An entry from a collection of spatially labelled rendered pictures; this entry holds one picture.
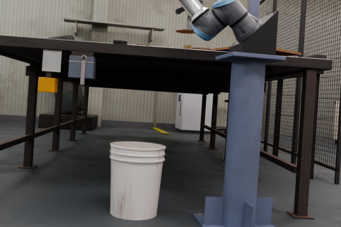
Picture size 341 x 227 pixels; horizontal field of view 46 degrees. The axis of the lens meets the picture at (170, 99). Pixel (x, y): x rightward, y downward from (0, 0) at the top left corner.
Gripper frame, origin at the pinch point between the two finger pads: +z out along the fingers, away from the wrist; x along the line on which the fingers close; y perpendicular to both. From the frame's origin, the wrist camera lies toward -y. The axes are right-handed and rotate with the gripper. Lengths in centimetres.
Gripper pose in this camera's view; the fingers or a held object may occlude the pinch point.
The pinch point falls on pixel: (188, 31)
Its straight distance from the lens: 252.8
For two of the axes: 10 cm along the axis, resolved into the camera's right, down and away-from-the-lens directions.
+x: -0.8, 0.0, 10.0
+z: -1.0, 10.0, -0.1
